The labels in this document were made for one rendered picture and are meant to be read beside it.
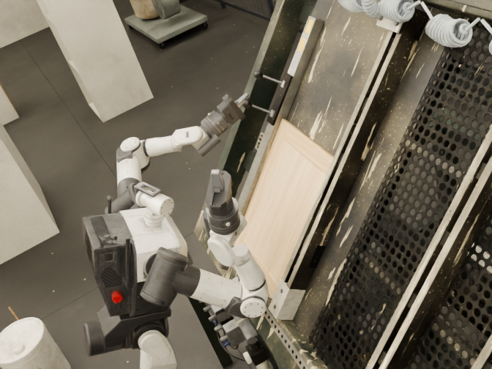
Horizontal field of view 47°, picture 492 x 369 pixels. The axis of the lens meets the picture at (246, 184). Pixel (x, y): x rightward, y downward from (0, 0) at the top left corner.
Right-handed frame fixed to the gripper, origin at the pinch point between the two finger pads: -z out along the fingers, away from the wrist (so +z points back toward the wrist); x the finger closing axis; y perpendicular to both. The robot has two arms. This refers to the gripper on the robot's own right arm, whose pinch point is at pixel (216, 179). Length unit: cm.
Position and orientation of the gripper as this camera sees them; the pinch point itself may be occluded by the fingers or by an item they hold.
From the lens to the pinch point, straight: 145.7
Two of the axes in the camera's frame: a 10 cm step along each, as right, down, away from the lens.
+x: 1.1, -7.5, 6.6
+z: 0.9, 6.7, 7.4
